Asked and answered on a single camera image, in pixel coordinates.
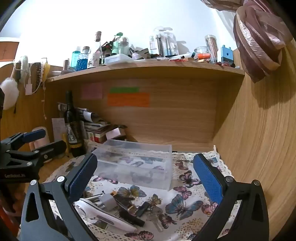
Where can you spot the grey plug adapter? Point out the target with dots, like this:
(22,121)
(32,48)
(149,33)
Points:
(107,200)

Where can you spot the white paper note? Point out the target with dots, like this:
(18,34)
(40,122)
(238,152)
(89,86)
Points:
(57,129)

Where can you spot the glass cup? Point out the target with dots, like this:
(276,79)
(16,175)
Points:
(201,50)

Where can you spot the white folded card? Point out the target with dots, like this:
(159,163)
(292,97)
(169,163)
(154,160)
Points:
(113,134)

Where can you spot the black key fob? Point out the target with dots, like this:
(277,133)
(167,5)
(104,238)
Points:
(143,208)

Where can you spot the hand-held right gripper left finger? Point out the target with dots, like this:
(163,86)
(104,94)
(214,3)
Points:
(82,177)

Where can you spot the clear bottle silver cap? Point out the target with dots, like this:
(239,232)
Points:
(123,47)

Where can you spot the white price tag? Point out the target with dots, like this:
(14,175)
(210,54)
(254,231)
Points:
(28,89)

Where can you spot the clear plastic box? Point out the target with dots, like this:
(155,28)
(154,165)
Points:
(138,171)

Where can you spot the clear jar copper sticks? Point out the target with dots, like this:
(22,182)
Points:
(211,47)

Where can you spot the wooden shelf board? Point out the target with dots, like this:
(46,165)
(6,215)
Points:
(143,69)

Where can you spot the yellow stick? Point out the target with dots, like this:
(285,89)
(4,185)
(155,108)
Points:
(64,142)

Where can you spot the white syringe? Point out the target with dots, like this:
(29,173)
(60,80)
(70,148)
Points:
(180,57)

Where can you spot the blue box device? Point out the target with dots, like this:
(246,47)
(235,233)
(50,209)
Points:
(226,55)

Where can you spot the orange marker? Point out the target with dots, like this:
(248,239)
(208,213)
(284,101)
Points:
(204,56)

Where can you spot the pink sticky note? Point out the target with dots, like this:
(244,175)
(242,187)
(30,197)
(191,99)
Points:
(91,91)

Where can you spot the white oval handheld device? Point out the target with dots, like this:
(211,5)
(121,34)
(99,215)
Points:
(104,217)

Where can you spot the dark gold-trimmed case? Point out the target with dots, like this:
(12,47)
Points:
(122,197)

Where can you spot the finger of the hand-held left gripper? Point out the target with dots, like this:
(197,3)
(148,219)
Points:
(50,150)
(34,135)

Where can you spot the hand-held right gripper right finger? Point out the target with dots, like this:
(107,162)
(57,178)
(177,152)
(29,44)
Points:
(208,180)

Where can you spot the clear bottle illustrated label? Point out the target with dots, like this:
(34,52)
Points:
(96,55)

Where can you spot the pink striped curtain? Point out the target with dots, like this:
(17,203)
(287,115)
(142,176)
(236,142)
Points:
(256,46)

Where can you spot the teal liquid bottle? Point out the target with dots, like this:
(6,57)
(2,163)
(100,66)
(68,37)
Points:
(75,59)

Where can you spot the stack of papers and books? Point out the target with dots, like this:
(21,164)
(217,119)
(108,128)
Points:
(85,113)

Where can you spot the blister pack of tools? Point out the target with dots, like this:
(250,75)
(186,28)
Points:
(163,42)

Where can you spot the yellow hanging item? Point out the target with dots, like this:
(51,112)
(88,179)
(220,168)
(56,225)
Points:
(47,69)

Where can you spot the beige pink cylinder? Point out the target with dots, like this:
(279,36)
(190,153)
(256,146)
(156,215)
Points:
(39,144)

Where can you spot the mint green pump bottle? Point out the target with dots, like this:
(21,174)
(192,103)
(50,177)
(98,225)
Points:
(116,45)

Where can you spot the white fluffy puff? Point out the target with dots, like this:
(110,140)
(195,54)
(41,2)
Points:
(9,92)

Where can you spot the orange sticky note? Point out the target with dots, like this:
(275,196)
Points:
(128,100)

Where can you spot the butterfly printed cloth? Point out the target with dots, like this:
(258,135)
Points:
(185,208)

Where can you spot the clear lidded plastic container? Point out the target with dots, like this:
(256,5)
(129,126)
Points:
(118,59)

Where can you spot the silver key bunch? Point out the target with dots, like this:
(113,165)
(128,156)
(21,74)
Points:
(156,217)

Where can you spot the dark wine bottle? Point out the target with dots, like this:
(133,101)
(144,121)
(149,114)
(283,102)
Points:
(74,129)

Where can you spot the green sticky note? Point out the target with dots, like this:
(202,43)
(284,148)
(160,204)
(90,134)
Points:
(124,90)

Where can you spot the dark lace ribbon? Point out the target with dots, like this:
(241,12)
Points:
(38,75)

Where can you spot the glass bottle with blue beads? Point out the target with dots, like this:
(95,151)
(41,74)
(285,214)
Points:
(83,60)

